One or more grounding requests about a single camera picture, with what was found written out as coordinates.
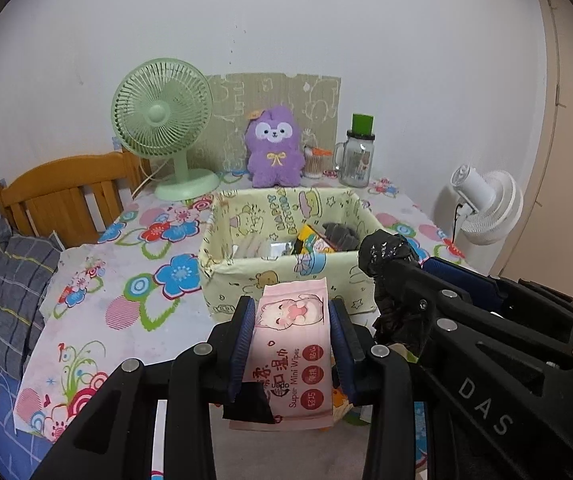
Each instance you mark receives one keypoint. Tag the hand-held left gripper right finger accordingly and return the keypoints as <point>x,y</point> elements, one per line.
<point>341,340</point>

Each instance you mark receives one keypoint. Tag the glass jar with green lid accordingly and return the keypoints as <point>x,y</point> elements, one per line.
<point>356,165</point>

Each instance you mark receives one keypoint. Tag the beige door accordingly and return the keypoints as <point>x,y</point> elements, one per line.
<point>571,160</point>

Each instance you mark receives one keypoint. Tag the white standing fan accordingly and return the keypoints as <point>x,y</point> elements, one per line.
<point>491,205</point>

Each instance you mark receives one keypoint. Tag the wooden bed headboard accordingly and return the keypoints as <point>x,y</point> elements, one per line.
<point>66,175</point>

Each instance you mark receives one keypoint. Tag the small orange lid container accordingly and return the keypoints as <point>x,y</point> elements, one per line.
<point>315,165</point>

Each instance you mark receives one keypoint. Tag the pink wet wipes pack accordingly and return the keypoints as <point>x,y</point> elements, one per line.
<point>291,320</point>

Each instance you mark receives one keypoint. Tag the yellow printed storage box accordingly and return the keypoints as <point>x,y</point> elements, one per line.
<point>226,280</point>

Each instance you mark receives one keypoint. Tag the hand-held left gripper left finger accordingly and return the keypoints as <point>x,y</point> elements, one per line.
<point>244,345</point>

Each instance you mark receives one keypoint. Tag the green desk fan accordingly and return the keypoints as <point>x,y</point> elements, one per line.
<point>159,112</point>

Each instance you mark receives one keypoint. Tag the grey sock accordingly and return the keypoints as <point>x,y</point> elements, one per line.
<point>341,234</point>

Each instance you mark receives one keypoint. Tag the purple plush toy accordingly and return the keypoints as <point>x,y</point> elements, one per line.
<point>274,160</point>

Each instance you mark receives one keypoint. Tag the grey plaid pillow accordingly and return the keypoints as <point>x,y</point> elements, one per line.
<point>11,285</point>

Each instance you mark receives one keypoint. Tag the floral tablecloth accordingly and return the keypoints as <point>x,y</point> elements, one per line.
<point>131,300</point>

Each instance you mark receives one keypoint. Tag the yellow snack packet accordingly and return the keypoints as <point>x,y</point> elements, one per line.
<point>309,242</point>

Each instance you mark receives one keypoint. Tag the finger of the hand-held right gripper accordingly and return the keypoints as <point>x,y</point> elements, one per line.
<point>416,285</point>
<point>461,277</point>

